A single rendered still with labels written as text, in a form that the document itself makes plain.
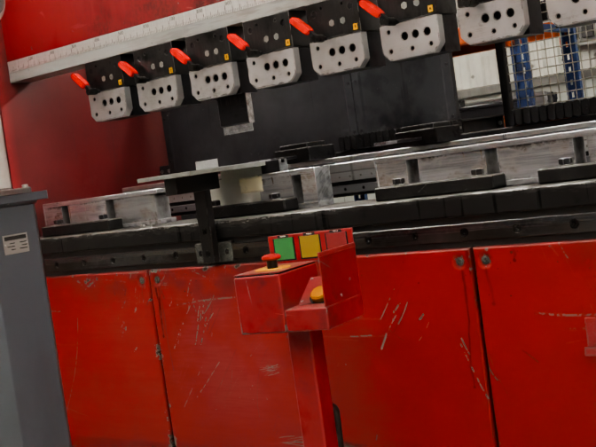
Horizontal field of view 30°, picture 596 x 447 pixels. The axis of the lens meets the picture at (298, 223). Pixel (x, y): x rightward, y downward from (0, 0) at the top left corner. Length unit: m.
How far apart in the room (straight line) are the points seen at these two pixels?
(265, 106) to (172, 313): 0.85
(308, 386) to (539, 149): 0.67
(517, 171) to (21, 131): 1.66
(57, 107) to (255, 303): 1.50
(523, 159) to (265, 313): 0.62
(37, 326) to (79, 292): 0.98
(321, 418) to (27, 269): 0.64
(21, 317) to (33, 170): 1.36
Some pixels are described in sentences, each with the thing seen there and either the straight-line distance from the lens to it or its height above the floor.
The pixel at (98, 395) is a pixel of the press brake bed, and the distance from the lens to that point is 3.15.
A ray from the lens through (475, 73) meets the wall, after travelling 7.03.
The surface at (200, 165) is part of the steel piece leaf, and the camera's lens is 2.73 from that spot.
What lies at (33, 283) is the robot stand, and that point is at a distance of 2.14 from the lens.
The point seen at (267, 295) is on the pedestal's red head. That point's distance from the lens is 2.18.
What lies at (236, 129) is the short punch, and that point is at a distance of 2.82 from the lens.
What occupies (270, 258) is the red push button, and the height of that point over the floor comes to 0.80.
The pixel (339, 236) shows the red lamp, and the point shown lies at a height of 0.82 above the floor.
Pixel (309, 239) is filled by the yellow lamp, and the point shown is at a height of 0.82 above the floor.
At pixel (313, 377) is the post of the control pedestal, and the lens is 2.23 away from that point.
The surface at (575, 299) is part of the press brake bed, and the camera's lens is 2.17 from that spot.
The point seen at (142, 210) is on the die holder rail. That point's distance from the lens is 3.06.
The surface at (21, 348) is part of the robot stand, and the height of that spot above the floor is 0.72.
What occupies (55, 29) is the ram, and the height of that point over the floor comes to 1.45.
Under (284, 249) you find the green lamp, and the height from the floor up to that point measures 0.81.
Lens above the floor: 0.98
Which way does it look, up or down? 3 degrees down
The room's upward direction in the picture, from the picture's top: 8 degrees counter-clockwise
